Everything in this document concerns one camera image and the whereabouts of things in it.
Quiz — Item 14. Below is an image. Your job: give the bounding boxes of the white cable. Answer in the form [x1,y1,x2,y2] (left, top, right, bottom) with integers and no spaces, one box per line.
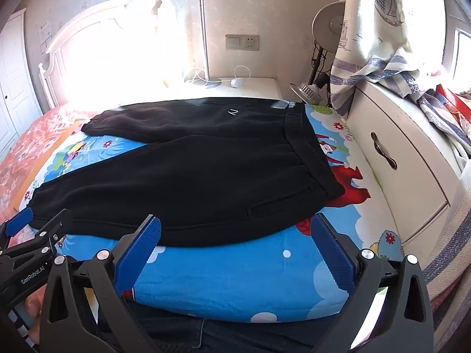
[184,65,253,83]

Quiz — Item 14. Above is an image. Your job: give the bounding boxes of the white dresser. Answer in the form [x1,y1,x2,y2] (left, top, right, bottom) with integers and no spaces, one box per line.
[346,79,471,254]

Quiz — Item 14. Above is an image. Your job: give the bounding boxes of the dark drawer handle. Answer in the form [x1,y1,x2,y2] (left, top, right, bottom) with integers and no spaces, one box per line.
[371,132,397,170]

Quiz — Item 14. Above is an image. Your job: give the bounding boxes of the white wall notice paper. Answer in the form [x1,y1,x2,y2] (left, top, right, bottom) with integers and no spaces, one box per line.
[39,22,52,54]

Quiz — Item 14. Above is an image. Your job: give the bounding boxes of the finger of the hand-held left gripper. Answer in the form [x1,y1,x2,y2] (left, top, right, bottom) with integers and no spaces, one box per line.
[35,209,74,255]
[0,208,35,239]

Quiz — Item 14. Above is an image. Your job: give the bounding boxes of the person's left hand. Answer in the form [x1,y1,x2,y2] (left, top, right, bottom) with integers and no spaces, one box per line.
[24,290,49,347]

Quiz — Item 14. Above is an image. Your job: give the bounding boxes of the slim white desk lamp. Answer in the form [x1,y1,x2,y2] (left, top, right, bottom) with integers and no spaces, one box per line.
[186,0,223,88]

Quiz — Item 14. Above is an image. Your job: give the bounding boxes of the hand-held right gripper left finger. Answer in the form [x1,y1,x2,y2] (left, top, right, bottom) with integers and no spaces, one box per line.
[39,214,162,353]

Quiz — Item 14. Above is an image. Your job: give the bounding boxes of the blue cartoon printed blanket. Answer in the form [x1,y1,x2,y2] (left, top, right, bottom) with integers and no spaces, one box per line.
[22,103,405,324]

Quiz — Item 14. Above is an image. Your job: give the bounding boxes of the small clip lamp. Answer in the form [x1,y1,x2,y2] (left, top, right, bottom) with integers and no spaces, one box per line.
[289,73,331,104]

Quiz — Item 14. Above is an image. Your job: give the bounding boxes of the grey standing fan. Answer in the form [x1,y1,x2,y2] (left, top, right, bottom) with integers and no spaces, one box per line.
[308,1,346,86]

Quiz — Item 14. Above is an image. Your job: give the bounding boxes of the wall switch socket panel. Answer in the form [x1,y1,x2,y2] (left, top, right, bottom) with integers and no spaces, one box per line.
[225,34,260,51]

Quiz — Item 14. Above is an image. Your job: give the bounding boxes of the window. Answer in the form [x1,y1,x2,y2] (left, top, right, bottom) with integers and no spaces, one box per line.
[443,0,471,92]

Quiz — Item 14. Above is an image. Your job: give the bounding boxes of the person's dark jeans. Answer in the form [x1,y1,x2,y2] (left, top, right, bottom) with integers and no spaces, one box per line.
[96,294,354,353]

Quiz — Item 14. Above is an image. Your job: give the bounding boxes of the red cloth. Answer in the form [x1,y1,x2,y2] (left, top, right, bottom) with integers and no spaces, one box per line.
[434,83,471,133]

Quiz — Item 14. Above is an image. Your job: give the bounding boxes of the orange cloth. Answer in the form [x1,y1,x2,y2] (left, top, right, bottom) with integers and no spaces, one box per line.
[13,121,89,210]

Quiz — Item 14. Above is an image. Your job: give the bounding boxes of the white bed headboard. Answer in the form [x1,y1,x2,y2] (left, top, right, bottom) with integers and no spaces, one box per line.
[39,0,185,111]

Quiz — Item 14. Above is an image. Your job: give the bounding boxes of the blue striped cloth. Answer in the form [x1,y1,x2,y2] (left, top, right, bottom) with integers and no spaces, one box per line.
[416,88,471,155]

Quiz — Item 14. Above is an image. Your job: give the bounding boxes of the white nightstand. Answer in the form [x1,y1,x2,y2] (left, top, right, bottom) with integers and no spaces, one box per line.
[177,77,284,101]

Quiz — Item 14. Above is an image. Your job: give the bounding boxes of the white wardrobe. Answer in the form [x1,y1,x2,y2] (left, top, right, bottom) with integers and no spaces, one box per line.
[0,9,43,155]

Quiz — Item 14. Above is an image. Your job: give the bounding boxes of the striped woven cloth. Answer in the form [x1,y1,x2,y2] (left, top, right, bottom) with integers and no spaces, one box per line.
[423,176,471,353]

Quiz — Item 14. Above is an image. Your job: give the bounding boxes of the pink floral bed sheet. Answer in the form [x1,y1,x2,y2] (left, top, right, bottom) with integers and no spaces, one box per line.
[0,105,92,247]

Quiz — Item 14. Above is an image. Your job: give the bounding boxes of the black pants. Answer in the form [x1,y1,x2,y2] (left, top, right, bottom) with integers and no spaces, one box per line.
[27,96,346,248]

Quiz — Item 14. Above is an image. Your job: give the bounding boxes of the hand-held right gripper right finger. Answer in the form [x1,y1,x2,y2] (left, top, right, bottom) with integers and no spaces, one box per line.
[310,213,435,353]

